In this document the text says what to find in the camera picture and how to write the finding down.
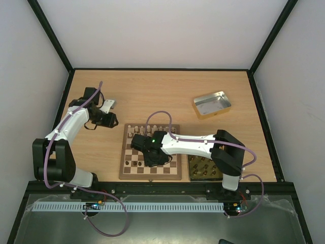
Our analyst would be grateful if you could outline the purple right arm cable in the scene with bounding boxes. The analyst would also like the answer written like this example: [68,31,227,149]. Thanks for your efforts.
[147,110,265,219]

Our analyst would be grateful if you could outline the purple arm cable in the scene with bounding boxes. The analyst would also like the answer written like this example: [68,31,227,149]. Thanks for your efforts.
[43,80,128,237]
[147,110,265,219]

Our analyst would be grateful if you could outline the white slotted cable duct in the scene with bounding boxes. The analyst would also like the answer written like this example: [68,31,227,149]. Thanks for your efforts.
[31,201,224,213]

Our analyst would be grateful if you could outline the silver tin lid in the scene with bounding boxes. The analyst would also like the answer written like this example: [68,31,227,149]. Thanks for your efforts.
[192,91,232,119]

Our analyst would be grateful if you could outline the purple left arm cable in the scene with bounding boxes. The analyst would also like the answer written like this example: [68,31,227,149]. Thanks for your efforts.
[43,80,128,237]

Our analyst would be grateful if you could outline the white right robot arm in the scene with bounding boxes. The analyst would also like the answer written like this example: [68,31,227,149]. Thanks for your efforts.
[131,130,246,199]

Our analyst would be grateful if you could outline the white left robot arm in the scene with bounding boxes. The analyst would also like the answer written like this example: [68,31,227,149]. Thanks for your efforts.
[32,87,118,189]

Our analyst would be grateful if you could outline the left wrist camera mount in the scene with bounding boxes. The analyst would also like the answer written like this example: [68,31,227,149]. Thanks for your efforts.
[99,100,116,114]

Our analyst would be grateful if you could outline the wooden chessboard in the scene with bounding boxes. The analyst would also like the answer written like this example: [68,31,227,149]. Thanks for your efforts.
[118,124,183,181]

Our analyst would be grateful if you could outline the gold tin tray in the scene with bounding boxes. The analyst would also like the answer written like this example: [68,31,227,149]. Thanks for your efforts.
[187,155,222,181]

